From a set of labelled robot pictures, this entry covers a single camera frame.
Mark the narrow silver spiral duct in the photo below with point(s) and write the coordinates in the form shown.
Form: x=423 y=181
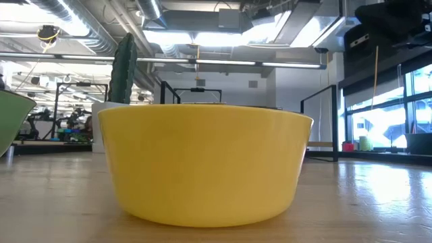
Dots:
x=150 y=10

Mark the rectangular shiny metal duct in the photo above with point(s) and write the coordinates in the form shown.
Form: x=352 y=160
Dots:
x=297 y=27

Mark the yellow-green container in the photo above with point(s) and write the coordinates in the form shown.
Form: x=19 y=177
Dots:
x=365 y=143

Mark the grey hanging outlet box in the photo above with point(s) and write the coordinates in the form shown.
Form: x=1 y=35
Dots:
x=200 y=82

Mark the long ceiling light bar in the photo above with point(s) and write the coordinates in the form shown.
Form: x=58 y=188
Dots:
x=219 y=62

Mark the black background gantry frame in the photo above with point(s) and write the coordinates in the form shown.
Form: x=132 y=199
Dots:
x=197 y=89

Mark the red container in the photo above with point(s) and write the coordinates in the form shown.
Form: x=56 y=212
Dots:
x=348 y=147

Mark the yellow plastic mini bowl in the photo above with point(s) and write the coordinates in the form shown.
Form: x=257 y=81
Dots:
x=206 y=165

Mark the person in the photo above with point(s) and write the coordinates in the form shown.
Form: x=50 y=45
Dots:
x=88 y=125

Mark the wide silver spiral duct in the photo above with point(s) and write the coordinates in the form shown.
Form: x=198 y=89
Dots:
x=91 y=30

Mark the black window frame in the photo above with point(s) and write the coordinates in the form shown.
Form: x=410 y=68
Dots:
x=409 y=111

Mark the dark box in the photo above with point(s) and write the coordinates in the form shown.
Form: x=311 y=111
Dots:
x=420 y=144

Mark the grey ceiling box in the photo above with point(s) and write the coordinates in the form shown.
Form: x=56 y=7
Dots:
x=229 y=18

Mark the grey wall vent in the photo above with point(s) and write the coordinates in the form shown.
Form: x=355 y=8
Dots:
x=253 y=84

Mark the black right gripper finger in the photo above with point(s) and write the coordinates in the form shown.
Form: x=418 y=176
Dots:
x=388 y=17
x=357 y=47

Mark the black background metal frame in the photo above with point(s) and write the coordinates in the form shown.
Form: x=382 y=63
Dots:
x=82 y=84

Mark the green cactus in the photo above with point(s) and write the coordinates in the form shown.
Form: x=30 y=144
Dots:
x=123 y=74

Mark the black background robot arm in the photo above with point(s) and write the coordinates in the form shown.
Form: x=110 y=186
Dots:
x=75 y=118
x=33 y=126

